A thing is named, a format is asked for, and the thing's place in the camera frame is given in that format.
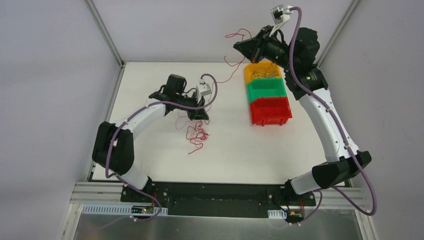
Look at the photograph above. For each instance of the green plastic bin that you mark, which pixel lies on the green plastic bin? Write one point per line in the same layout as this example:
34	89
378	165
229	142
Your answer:
265	88

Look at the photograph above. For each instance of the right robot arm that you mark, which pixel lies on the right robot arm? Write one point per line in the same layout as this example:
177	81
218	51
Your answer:
344	159

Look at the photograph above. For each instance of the circuit board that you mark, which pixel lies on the circuit board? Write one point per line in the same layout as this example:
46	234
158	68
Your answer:
142	210
294	217

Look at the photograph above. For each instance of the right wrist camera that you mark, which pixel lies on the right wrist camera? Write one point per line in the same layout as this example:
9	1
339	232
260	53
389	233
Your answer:
280	15

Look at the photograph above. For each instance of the yellow plastic bin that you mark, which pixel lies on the yellow plastic bin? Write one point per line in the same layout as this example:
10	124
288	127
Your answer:
261	70

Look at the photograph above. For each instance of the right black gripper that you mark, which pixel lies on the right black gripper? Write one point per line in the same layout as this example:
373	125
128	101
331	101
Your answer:
259	46

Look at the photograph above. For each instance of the left white cable duct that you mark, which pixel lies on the left white cable duct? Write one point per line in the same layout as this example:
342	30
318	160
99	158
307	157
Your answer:
119	210

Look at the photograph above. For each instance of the white cable duct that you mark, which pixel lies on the white cable duct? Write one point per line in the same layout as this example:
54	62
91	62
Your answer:
119	210
277	214

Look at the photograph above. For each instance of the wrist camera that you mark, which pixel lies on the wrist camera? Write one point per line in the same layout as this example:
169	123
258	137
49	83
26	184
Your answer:
280	15
203	89

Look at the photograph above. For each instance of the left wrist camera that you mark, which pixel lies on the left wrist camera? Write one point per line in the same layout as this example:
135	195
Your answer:
203	89

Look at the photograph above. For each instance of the right circuit board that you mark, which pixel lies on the right circuit board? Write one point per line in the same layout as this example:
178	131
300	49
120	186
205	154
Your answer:
294	217

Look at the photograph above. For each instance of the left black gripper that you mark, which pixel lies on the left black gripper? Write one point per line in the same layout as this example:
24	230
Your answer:
194	108

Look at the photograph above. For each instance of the right white cable duct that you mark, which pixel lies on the right white cable duct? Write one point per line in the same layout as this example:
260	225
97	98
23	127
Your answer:
277	214

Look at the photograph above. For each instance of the left circuit board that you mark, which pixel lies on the left circuit board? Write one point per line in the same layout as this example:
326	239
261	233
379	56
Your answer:
142	210

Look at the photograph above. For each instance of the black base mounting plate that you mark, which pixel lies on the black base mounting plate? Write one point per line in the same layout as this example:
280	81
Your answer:
226	200

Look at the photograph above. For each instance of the red plastic bin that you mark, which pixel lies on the red plastic bin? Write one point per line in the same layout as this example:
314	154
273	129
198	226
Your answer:
270	111

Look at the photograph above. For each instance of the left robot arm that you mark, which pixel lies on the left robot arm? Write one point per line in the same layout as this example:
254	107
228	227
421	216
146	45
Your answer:
114	143

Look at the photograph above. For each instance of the aluminium frame rail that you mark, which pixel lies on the aluminium frame rail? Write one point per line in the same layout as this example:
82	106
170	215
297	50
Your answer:
333	218

